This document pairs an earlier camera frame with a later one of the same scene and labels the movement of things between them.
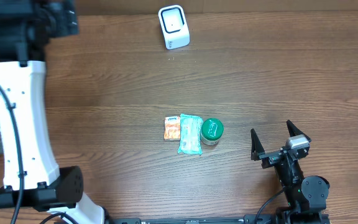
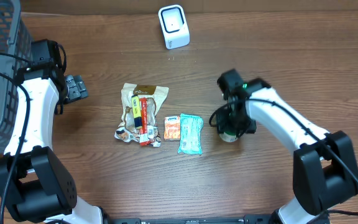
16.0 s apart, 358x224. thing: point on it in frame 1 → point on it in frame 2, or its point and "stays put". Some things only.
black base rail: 248,219 stays put
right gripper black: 258,151 → 226,126
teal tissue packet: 191,141 stays put
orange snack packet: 172,127 stays put
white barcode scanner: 174,25 stays put
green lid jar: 211,130 → 227,137
